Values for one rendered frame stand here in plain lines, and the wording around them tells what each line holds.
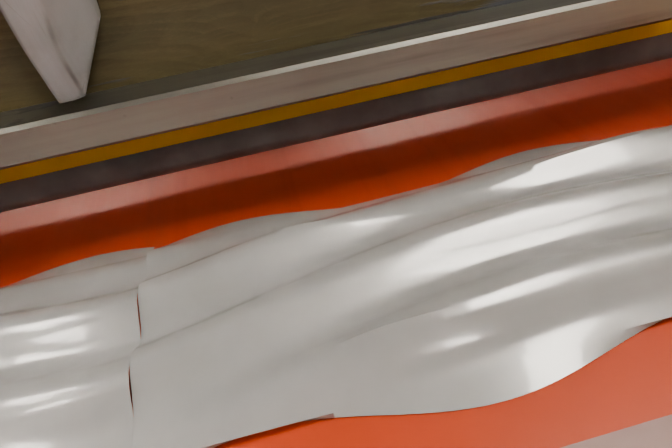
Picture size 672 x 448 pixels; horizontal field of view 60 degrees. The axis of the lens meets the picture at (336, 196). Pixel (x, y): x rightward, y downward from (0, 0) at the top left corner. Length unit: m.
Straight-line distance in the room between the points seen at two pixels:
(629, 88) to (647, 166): 0.06
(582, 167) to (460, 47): 0.04
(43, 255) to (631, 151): 0.16
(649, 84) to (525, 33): 0.07
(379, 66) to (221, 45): 0.04
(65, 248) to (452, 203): 0.11
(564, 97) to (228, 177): 0.12
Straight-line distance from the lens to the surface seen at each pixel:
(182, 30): 0.16
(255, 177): 0.19
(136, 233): 0.18
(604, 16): 0.18
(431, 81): 0.19
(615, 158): 0.17
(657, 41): 0.23
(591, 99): 0.22
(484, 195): 0.16
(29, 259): 0.19
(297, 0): 0.16
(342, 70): 0.15
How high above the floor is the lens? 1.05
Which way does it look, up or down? 32 degrees down
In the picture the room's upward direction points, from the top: 10 degrees counter-clockwise
